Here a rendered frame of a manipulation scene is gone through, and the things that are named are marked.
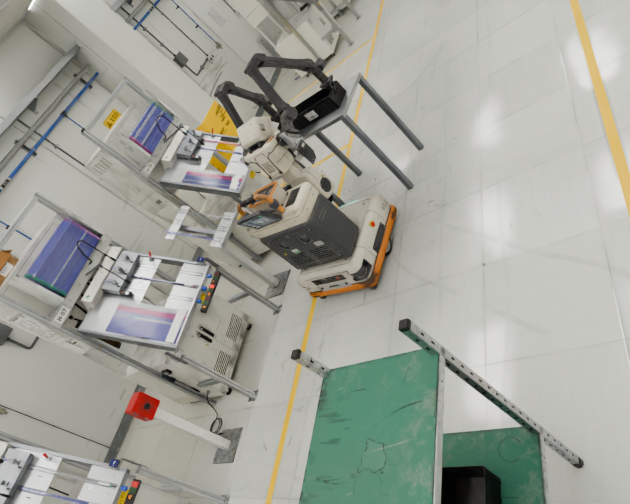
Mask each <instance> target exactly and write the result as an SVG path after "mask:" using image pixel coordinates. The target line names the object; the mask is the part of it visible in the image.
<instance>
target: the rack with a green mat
mask: <svg viewBox="0 0 630 504"><path fill-rule="evenodd" d="M398 330H399V331H400V332H402V333H403V334H404V335H406V336H407V337H408V338H409V339H411V340H412V341H413V342H415V343H416V344H417V345H418V346H420V347H421V349H417V350H413V351H408V352H404V353H399V354H395V355H390V356H386V357H382V358H377V359H373V360H368V361H364V362H360V363H355V364H351V365H346V366H342V367H337V368H333V369H330V368H328V367H326V366H325V365H323V364H322V363H320V362H319V361H317V360H315V359H314V358H312V357H311V356H309V355H308V354H306V353H305V352H303V351H301V350H300V349H295V350H293V351H292V354H291V359H292V360H294V361H296V362H297V363H299V364H301V365H302V366H304V367H305V368H307V369H309V370H310V371H312V372H314V373H315V374H317V375H318V376H320V377H322V378H323V380H322V386H321V391H320V396H319V401H318V406H317V411H316V417H315V422H314V427H313V432H312V437H311V442H310V448H309V453H308V458H307V463H306V468H305V473H304V479H303V484H302V489H301V494H300V499H299V504H441V483H442V467H456V466H481V465H483V466H485V467H486V468H487V469H488V470H489V471H490V472H492V473H493V474H495V475H496V476H498V477H499V478H500V480H501V499H502V502H501V504H550V498H549V487H548V477H547V466H546V456H545V445H544V443H545V444H546V445H547V446H548V447H550V448H551V449H552V450H554V451H555V452H556V453H557V454H559V455H560V456H561V457H563V458H564V459H565V460H566V461H568V462H569V463H570V464H572V465H573V466H574V467H576V468H582V467H583V465H584V461H583V460H582V459H581V458H580V457H579V456H578V455H576V454H575V453H574V452H573V451H571V450H570V449H569V448H568V447H566V446H565V445H564V444H563V443H562V442H560V441H559V440H558V439H557V438H555V437H554V436H553V435H552V434H550V433H549V432H548V431H547V430H546V429H544V428H543V427H542V426H541V425H540V424H538V423H537V422H536V421H534V420H533V419H532V418H531V417H529V416H528V415H527V414H526V413H525V412H523V411H522V410H521V409H520V408H518V407H517V406H516V405H515V404H513V403H512V402H511V401H510V400H508V399H507V398H506V397H505V396H504V395H502V394H501V393H500V392H499V391H497V390H496V389H495V388H494V387H492V386H491V385H490V384H489V383H488V382H486V381H485V380H484V379H483V378H481V377H480V376H479V375H478V374H476V373H475V372H474V371H473V370H471V369H470V368H469V367H468V366H467V365H465V364H464V363H463V362H462V361H460V360H459V359H458V358H457V357H455V356H454V355H453V354H452V353H450V352H449V351H448V350H447V349H446V348H445V347H443V346H442V345H441V344H439V343H438V342H437V341H436V340H434V339H433V338H432V337H431V336H430V335H428V334H427V333H426V332H425V331H423V330H422V329H421V328H420V327H418V326H417V325H416V324H415V323H413V322H412V321H411V320H410V319H409V318H406V319H403V320H399V327H398ZM445 367H447V368H448V369H449V370H451V371H452V372H453V373H454V374H456V375H457V376H458V377H460V378H461V379H462V380H463V381H465V382H466V383H467V384H469V385H470V386H471V387H472V388H474V389H475V390H476V391H478V392H479V393H480V394H482V395H483V396H484V397H485V398H487V399H488V400H489V401H491V402H492V403H493V404H494V405H496V406H497V407H498V408H500V409H501V410H502V411H503V412H505V413H506V414H507V415H509V416H510V417H511V418H512V419H514V420H515V421H516V422H518V423H519V424H520V425H521V426H516V427H505V428H494V429H483V430H472V431H461V432H450V433H443V418H444V385H445Z"/></svg>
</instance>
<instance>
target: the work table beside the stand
mask: <svg viewBox="0 0 630 504"><path fill-rule="evenodd" d="M358 84H360V85H361V87H362V88H363V89H364V90H365V91H366V92H367V93H368V94H369V96H370V97H371V98H372V99H373V100H374V101H375V102H376V103H377V104H378V106H379V107H380V108H381V109H382V110H383V111H384V112H385V113H386V115H387V116H388V117H389V118H390V119H391V120H392V121H393V122H394V123H395V125H396V126H397V127H398V128H399V129H400V130H401V131H402V132H403V134H404V135H405V136H406V137H407V138H408V139H409V140H410V141H411V142H412V144H413V145H414V146H415V147H416V148H417V149H418V150H419V151H420V150H422V149H423V148H424V145H423V144H422V143H421V142H420V141H419V139H418V138H417V137H416V136H415V135H414V134H413V133H412V131H411V130H410V129H409V128H408V127H407V126H406V125H405V123H404V122H403V121H402V120H401V119H400V118H399V117H398V116H397V114H396V113H395V112H394V111H393V110H392V109H391V108H390V106H389V105H388V104H387V103H386V102H385V101H384V100H383V98H382V97H381V96H380V95H379V94H378V93H377V92H376V91H375V89H374V88H373V87H372V86H371V85H370V84H369V83H368V81H367V80H366V79H365V78H364V77H363V76H362V75H361V73H360V72H359V73H357V74H355V75H354V76H352V77H351V78H349V79H348V80H346V81H344V82H343V83H341V84H340V85H341V86H342V87H343V88H344V89H345V90H346V94H345V96H344V99H343V101H342V103H341V106H340V108H338V109H336V110H335V111H333V112H331V113H329V114H328V115H326V116H324V117H323V118H321V119H319V120H317V121H316V122H314V123H312V124H311V125H309V126H307V127H305V128H304V129H302V130H300V133H298V135H301V138H303V141H304V140H306V139H308V138H310V137H312V136H313V135H315V136H316V137H317V138H318V139H319V140H321V141H322V142H323V143H324V144H325V145H326V146H327V147H328V148H329V149H330V150H331V151H332V152H333V153H334V154H335V155H336V156H337V157H338V158H339V159H340V160H341V161H342V162H343V163H344V164H345V165H346V166H347V167H348V168H349V169H350V170H351V171H352V172H354V173H355V174H356V175H357V176H358V177H359V176H361V174H362V171H361V170H360V169H358V168H357V167H356V166H355V165H354V164H353V163H352V162H351V161H350V160H349V159H348V158H347V157H346V156H345V155H344V154H343V153H342V152H341V151H340V150H339V149H338V148H337V147H336V146H335V145H334V144H333V143H332V142H331V141H330V140H329V139H328V138H327V137H326V136H325V135H324V134H323V133H322V132H321V131H322V130H324V129H326V128H328V127H329V126H331V125H333V124H335V123H337V122H338V121H340V120H341V121H342V122H343V123H344V124H345V125H346V126H347V127H348V128H349V129H350V130H351V131H352V132H353V133H354V134H355V135H356V136H357V137H358V138H359V139H360V140H361V141H362V142H363V143H364V144H365V145H366V146H367V147H368V148H369V149H370V150H371V151H372V152H373V154H374V155H375V156H376V157H377V158H378V159H379V160H380V161H381V162H382V163H383V164H384V165H385V166H386V167H387V168H388V169H389V170H390V171H391V172H392V173H393V174H394V175H395V176H396V177H397V178H398V179H399V180H400V181H401V182H402V183H403V184H404V185H405V187H406V188H407V189H408V190H410V189H413V186H414V184H413V183H412V182H411V181H410V180H409V179H408V178H407V177H406V176H405V174H404V173H403V172H402V171H401V170H400V169H399V168H398V167H397V166H396V165H395V164H394V163H393V162H392V161H391V160H390V159H389V158H388V157H387V156H386V155H385V153H384V152H383V151H382V150H381V149H380V148H379V147H378V146H377V145H376V144H375V143H374V142H373V141H372V140H371V139H370V138H369V137H368V136H367V135H366V134H365V132H364V131H363V130H362V129H361V128H360V127H359V126H358V125H357V124H356V123H355V122H354V121H353V120H352V119H351V118H350V117H349V116H348V115H347V112H348V109H349V107H350V104H351V101H352V99H353V96H354V94H355V91H356V89H357V86H358ZM332 195H333V196H334V198H333V200H332V201H333V202H335V203H336V204H337V205H338V206H339V207H341V206H342V205H345V204H346V203H344V202H343V201H342V200H341V199H340V198H339V197H338V196H337V195H336V194H335V193H333V192H332Z"/></svg>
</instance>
